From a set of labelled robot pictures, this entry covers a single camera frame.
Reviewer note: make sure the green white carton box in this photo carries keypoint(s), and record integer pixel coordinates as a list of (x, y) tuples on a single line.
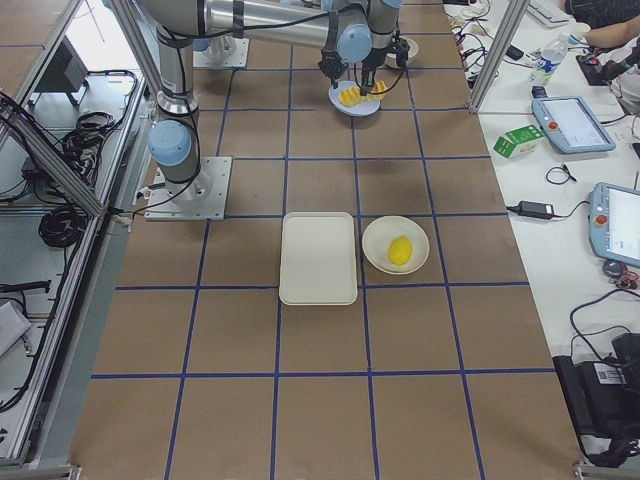
[(517, 142)]

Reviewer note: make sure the near blue teach pendant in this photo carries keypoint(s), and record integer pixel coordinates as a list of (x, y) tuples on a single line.
[(614, 223)]

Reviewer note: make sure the blue teach pendant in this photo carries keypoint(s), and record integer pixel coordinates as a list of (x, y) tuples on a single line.
[(570, 125), (614, 223)]

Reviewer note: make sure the yellow lemon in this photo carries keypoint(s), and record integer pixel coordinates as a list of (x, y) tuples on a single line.
[(400, 251)]

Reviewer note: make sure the cream rectangular tray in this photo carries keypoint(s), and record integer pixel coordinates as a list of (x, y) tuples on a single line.
[(318, 259)]

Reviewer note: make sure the aluminium frame post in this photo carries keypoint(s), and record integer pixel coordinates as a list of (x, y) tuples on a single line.
[(505, 32)]

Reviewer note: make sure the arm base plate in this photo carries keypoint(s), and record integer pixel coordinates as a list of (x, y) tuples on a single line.
[(205, 199), (220, 53)]

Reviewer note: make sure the far blue teach pendant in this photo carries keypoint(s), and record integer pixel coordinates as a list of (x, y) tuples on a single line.
[(570, 125)]

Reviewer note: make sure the blue plate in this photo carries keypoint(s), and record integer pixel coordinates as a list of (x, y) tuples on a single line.
[(361, 110)]

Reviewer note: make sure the cream bowl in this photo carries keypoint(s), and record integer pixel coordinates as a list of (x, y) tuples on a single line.
[(414, 48)]

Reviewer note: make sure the water bottle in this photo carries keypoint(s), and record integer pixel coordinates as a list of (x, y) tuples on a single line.
[(549, 60)]

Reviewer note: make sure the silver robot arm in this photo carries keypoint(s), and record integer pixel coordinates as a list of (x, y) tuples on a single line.
[(342, 35), (267, 139)]

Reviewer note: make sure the person forearm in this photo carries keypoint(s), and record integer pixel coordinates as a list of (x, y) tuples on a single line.
[(613, 36)]

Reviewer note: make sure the cream round plate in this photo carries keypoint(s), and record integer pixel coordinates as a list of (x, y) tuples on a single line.
[(381, 232)]

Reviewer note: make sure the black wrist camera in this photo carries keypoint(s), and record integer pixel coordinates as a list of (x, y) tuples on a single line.
[(400, 51)]

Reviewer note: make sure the yellow spiral bread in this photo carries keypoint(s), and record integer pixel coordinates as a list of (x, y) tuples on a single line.
[(350, 95)]

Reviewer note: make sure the black power adapter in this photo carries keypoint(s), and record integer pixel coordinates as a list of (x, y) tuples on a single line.
[(536, 210)]

